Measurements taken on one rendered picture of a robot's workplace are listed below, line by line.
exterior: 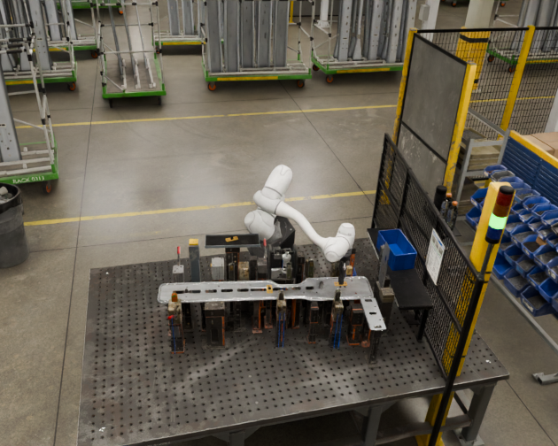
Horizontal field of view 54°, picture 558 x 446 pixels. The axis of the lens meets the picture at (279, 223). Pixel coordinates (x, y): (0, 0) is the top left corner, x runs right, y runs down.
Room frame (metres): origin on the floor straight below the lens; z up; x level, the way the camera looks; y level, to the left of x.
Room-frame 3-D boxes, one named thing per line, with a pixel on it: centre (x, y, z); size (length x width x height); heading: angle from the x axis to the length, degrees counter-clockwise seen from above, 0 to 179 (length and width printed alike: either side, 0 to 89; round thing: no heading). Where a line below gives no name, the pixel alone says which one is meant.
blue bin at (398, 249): (3.12, -0.82, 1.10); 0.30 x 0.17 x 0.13; 14
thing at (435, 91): (5.14, -1.43, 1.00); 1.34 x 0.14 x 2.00; 15
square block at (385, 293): (2.70, -0.71, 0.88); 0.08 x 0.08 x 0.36; 6
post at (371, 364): (2.44, -0.61, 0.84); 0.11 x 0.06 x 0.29; 6
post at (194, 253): (3.03, 0.57, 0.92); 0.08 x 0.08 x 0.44; 6
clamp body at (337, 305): (2.59, -0.38, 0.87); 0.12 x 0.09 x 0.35; 6
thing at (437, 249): (2.77, -0.98, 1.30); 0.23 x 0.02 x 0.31; 6
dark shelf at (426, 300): (3.05, -0.83, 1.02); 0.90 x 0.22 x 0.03; 6
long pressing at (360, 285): (2.74, 0.06, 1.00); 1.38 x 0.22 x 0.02; 96
